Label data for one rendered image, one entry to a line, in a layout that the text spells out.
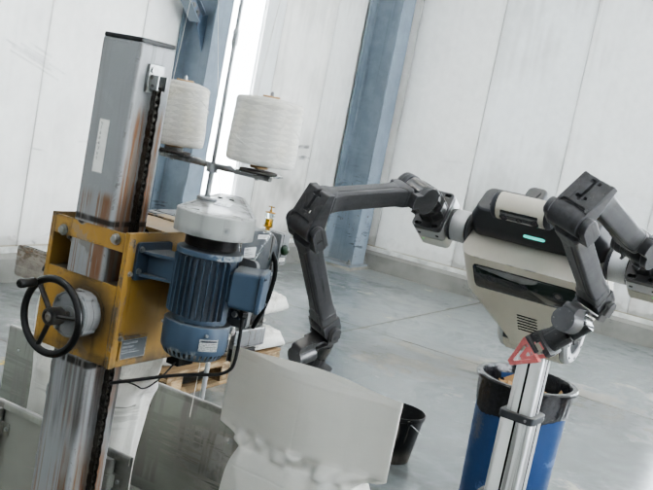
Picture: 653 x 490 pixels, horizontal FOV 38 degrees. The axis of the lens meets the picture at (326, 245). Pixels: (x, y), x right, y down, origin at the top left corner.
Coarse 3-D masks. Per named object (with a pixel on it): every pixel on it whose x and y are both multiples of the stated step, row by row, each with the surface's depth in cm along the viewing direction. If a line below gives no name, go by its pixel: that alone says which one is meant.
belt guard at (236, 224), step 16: (192, 208) 209; (208, 208) 214; (224, 208) 220; (240, 208) 226; (176, 224) 207; (192, 224) 204; (208, 224) 203; (224, 224) 203; (240, 224) 205; (224, 240) 204; (240, 240) 206
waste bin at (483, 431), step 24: (480, 384) 442; (504, 384) 427; (552, 384) 462; (480, 408) 440; (552, 408) 427; (480, 432) 440; (552, 432) 432; (480, 456) 439; (552, 456) 438; (480, 480) 439; (528, 480) 433
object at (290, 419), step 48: (240, 384) 243; (288, 384) 232; (336, 384) 236; (240, 432) 242; (288, 432) 232; (336, 432) 228; (384, 432) 225; (240, 480) 238; (288, 480) 231; (336, 480) 228; (384, 480) 225
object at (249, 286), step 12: (240, 276) 208; (252, 276) 207; (264, 276) 207; (228, 288) 209; (240, 288) 208; (252, 288) 208; (264, 288) 211; (228, 300) 208; (240, 300) 208; (252, 300) 208; (264, 300) 216; (240, 312) 212; (252, 312) 209
